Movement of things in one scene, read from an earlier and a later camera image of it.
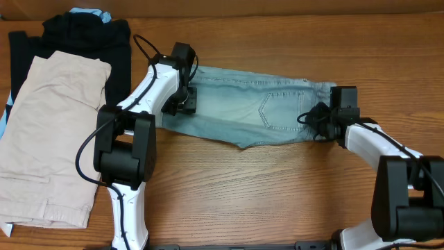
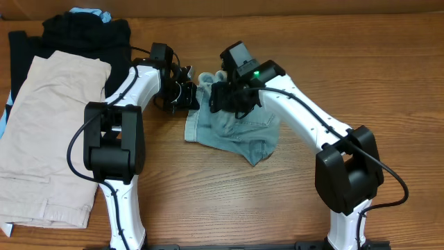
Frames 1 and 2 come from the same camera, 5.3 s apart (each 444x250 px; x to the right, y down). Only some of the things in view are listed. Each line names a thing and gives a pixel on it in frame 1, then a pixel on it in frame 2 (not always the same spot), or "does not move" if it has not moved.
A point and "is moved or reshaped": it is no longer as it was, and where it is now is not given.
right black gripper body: (322, 118) -> (230, 96)
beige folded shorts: (58, 102) does not move
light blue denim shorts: (249, 108) is moved or reshaped
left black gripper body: (189, 103) does not move
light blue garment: (106, 18) does not move
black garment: (80, 35) does not move
